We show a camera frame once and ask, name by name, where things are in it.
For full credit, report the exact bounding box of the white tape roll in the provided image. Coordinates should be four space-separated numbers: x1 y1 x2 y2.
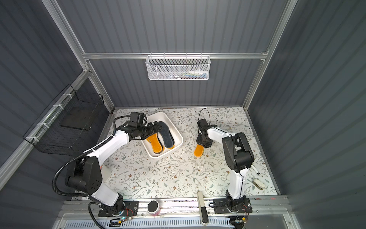
101 165 112 182

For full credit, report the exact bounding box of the white black handheld scraper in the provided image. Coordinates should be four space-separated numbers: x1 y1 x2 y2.
197 191 209 226

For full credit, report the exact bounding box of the black marker pen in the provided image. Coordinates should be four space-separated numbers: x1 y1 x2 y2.
251 165 260 175

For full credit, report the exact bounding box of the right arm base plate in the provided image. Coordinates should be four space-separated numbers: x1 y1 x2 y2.
210 198 253 214

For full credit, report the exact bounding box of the white wire wall basket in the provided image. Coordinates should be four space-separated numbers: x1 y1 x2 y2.
145 54 211 81

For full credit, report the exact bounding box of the white plastic storage box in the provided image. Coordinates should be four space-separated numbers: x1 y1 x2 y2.
142 112 184 159

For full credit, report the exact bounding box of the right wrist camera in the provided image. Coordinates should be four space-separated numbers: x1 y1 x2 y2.
197 119 210 131

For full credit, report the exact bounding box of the black wire side basket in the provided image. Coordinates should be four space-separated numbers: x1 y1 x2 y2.
23 81 109 156

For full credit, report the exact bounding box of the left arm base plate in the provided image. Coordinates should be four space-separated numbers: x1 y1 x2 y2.
98 200 140 217

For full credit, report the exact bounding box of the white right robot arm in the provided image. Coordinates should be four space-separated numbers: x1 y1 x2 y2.
194 124 254 214

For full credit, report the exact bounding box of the white eraser block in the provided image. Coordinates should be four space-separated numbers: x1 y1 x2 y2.
252 178 266 190

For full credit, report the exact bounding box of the orange insole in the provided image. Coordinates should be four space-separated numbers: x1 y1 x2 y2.
193 144 204 157
146 133 164 154

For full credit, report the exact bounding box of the black round speaker puck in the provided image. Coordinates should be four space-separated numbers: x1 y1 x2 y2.
147 200 161 216

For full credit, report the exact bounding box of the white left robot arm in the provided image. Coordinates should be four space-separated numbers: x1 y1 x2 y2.
51 112 162 215

